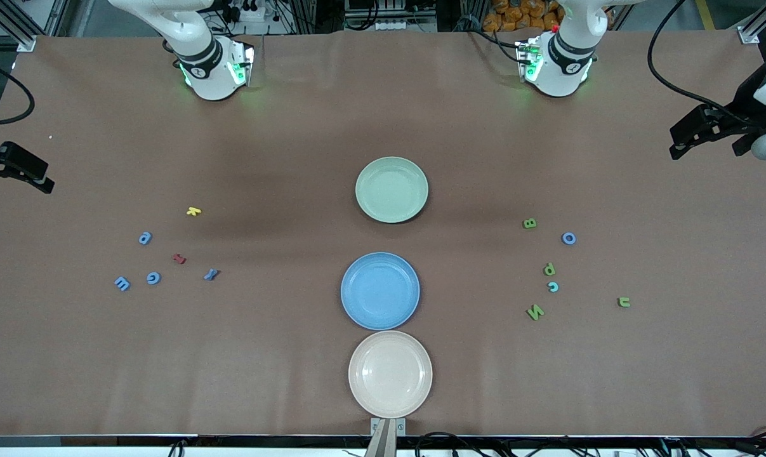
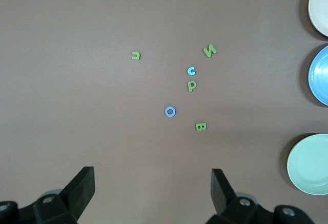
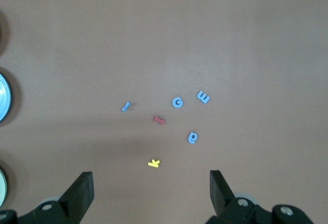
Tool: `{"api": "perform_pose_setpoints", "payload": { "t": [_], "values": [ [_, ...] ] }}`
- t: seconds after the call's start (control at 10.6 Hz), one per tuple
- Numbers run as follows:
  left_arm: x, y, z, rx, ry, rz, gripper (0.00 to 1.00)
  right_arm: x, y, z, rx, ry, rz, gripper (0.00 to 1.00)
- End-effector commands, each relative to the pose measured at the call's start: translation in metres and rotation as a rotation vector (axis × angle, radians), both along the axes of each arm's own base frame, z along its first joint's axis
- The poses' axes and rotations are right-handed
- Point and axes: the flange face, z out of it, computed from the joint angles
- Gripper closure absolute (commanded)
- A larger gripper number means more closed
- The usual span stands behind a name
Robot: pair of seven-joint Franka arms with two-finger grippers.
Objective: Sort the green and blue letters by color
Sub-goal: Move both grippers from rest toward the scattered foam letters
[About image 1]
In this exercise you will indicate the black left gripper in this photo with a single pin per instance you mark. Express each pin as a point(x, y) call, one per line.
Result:
point(736, 122)

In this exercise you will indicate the blue letter d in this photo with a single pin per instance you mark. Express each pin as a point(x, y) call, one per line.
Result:
point(145, 238)

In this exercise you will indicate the blue foam letter m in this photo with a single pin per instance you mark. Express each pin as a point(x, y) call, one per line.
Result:
point(122, 284)

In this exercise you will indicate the blue foam letter e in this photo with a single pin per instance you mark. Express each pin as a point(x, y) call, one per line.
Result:
point(148, 278)

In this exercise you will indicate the green foam letter B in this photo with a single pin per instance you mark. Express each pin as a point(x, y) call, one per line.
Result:
point(530, 223)

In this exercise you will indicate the green foam letter P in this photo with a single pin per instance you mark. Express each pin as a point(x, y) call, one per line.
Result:
point(549, 269)

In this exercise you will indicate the blue foam letter x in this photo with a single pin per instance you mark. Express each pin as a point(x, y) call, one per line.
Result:
point(211, 274)

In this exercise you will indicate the green foam letter N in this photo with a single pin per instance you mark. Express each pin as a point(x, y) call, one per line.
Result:
point(535, 312)

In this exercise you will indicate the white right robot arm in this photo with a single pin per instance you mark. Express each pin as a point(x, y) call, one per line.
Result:
point(208, 70)

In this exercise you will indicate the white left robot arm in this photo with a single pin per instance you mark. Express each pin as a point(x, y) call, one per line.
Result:
point(567, 63)

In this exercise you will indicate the yellow foam letter k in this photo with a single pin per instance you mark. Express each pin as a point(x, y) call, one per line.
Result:
point(193, 211)

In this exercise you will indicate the red foam letter r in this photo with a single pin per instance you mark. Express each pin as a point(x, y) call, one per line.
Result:
point(179, 259)

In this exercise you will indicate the blue foam letter O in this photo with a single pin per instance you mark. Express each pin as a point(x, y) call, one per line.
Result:
point(563, 238)

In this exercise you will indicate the brown paper table cover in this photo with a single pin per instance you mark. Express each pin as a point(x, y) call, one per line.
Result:
point(103, 355)

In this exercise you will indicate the teal foam letter C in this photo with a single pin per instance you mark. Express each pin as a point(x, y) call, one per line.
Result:
point(556, 285)

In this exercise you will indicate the orange packets pile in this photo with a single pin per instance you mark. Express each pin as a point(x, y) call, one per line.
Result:
point(516, 16)

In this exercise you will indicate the black plugs on power strip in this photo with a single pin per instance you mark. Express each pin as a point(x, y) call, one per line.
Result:
point(243, 11)

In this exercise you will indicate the pale green plate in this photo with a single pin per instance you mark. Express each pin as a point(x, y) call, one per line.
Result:
point(391, 190)

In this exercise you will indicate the white power strip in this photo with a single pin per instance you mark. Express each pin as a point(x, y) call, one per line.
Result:
point(395, 25)

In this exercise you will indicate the blue plate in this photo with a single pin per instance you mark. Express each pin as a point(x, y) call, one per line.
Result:
point(380, 291)

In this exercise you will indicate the beige plate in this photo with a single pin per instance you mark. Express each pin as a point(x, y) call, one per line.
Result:
point(390, 374)

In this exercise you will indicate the aluminium frame profile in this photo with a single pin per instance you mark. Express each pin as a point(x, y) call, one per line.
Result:
point(26, 43)
point(747, 35)

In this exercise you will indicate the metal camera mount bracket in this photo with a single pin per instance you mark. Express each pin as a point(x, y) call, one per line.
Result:
point(382, 444)

